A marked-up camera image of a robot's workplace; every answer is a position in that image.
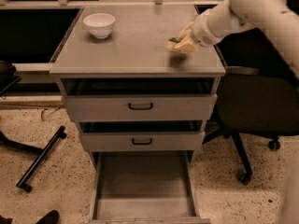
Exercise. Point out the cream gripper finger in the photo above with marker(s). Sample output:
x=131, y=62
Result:
x=185, y=45
x=186, y=32

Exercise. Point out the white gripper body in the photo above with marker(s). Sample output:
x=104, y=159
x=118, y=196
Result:
x=202, y=32

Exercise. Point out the green yellow sponge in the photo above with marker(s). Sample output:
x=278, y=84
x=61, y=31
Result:
x=172, y=44

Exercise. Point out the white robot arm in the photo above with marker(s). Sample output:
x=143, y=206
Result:
x=278, y=23

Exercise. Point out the grey drawer cabinet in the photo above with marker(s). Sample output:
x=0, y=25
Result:
x=136, y=48

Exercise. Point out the top grey drawer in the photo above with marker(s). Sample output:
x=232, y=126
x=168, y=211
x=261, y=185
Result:
x=138, y=99

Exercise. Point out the grey drawer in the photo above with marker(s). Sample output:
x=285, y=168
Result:
x=144, y=188
x=141, y=135
x=138, y=99

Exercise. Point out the middle grey drawer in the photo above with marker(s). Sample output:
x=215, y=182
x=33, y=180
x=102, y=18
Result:
x=141, y=135

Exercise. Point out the bottom grey drawer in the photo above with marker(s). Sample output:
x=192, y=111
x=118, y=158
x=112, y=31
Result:
x=144, y=188

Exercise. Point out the white ceramic bowl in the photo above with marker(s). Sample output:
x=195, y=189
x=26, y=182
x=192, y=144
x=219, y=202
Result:
x=99, y=25

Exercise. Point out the black office chair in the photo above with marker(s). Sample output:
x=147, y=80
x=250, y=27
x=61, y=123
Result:
x=258, y=94

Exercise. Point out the black chair base left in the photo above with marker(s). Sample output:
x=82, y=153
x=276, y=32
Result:
x=7, y=80

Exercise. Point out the dark shoe bottom left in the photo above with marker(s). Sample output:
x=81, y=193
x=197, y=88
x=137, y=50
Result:
x=51, y=217

